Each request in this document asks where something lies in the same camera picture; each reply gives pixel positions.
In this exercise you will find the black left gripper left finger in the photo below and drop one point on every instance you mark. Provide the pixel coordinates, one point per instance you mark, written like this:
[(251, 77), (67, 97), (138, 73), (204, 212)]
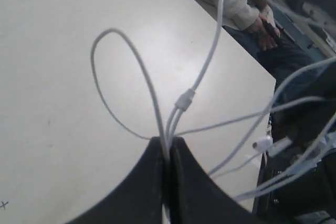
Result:
[(138, 198)]

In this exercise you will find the person in brown sweater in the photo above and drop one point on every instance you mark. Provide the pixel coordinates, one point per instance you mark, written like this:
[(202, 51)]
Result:
[(251, 23)]

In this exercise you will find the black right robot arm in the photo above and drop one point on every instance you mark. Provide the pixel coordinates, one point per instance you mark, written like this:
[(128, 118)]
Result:
[(310, 187)]

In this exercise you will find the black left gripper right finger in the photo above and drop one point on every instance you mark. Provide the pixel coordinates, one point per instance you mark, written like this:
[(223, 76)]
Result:
[(195, 198)]

